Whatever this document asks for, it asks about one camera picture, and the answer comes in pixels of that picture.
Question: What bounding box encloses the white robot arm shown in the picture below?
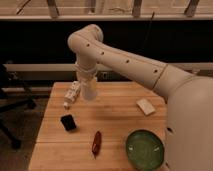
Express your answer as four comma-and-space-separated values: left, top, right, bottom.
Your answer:
68, 24, 213, 171

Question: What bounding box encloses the black eraser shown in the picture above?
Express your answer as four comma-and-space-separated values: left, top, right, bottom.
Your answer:
60, 115, 77, 131

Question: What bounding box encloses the green ceramic plate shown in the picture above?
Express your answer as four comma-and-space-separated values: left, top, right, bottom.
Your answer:
125, 129, 164, 171

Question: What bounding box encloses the white rectangular block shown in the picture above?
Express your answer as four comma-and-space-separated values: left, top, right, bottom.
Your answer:
137, 98, 155, 116

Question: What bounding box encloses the red chili pepper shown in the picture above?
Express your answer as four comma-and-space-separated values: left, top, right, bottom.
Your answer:
92, 131, 102, 157

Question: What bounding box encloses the black office chair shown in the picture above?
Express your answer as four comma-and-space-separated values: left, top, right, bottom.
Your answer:
0, 64, 36, 150

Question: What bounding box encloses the thin black hanging cable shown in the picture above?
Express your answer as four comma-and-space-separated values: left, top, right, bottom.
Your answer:
143, 11, 156, 48

